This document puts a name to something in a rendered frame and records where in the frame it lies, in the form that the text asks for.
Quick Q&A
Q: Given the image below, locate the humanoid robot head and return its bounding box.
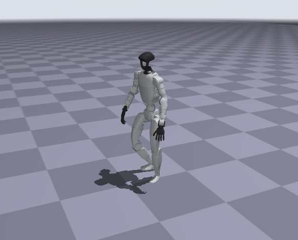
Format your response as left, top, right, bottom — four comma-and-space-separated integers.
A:
138, 52, 155, 75

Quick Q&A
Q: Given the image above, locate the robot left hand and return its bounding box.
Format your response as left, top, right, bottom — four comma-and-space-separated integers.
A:
153, 120, 165, 141

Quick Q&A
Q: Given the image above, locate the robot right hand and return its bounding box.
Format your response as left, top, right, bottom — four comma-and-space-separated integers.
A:
121, 105, 128, 125

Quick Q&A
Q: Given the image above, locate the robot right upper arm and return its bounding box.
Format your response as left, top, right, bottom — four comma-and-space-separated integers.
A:
130, 70, 141, 95

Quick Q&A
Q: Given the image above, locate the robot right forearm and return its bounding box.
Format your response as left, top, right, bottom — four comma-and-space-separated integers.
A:
123, 87, 135, 109

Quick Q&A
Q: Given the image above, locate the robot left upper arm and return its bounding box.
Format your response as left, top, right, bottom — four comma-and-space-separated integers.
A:
152, 75, 168, 105

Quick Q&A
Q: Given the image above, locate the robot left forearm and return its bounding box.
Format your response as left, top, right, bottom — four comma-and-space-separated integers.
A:
159, 98, 168, 126

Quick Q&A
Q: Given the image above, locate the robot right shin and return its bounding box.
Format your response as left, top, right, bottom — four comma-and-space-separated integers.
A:
132, 146, 153, 165

